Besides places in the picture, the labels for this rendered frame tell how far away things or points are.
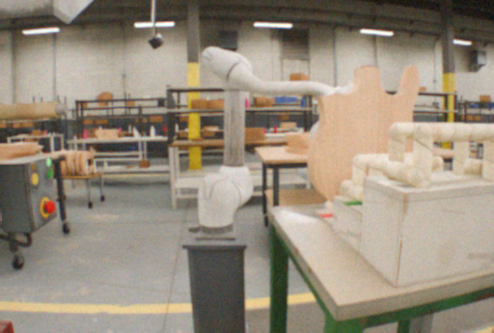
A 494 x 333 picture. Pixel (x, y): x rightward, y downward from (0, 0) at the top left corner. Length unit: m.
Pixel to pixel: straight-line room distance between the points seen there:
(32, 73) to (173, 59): 5.60
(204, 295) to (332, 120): 0.97
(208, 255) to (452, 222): 1.01
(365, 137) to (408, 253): 0.42
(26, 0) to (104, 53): 11.96
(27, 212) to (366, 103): 0.99
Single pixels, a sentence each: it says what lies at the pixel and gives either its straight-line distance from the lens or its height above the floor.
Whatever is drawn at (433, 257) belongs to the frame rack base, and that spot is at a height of 0.98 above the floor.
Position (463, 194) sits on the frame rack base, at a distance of 0.61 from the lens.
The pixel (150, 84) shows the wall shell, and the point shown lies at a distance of 11.87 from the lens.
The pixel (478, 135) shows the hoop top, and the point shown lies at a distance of 0.63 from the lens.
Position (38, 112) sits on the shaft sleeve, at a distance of 0.68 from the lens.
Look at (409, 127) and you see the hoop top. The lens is 0.63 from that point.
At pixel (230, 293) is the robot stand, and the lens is 1.44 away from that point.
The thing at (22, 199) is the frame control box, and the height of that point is 1.02.
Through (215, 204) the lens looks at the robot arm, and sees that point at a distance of 1.33.
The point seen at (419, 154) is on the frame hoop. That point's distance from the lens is 0.56.
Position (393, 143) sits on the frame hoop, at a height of 1.17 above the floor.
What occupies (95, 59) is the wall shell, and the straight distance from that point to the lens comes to 12.58.
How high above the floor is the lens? 1.22
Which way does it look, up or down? 5 degrees down
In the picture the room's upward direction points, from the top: 1 degrees counter-clockwise
